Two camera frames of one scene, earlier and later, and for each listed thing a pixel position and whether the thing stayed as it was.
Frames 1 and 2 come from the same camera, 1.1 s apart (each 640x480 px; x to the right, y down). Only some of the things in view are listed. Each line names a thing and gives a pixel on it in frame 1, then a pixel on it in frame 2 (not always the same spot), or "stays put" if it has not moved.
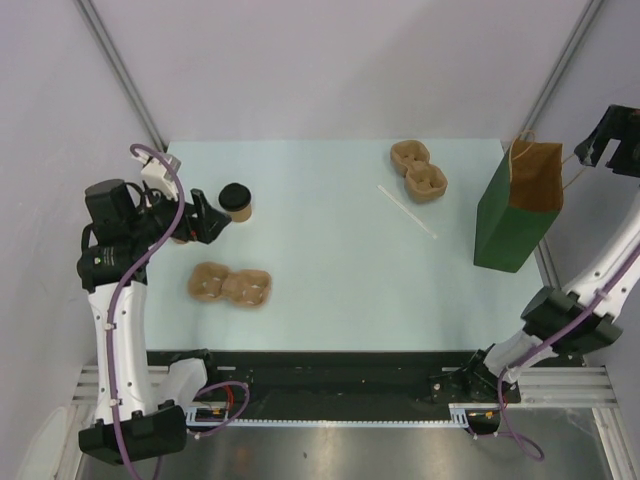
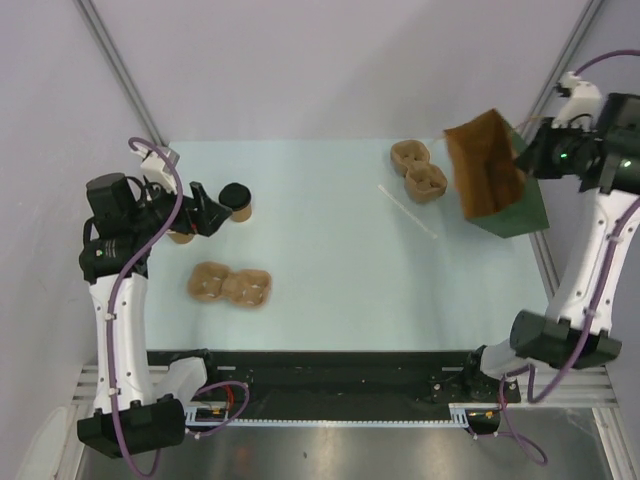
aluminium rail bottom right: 565,387 stays put
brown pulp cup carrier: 246,289 stays put
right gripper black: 620,123 to 534,158
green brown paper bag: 520,203 to 496,192
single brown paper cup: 242,215 stays put
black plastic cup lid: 234,196 stays put
